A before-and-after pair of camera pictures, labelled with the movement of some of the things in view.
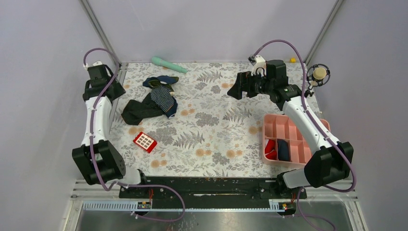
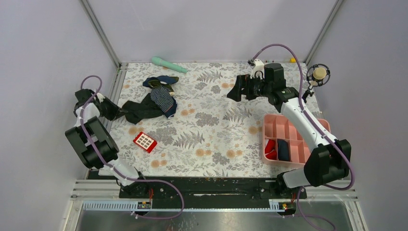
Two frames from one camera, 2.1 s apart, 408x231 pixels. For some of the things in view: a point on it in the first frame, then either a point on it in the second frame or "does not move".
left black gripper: x=119 y=90 to x=116 y=110
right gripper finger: x=236 y=90 does not move
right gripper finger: x=250 y=84 does not move
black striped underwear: x=134 y=111 does not move
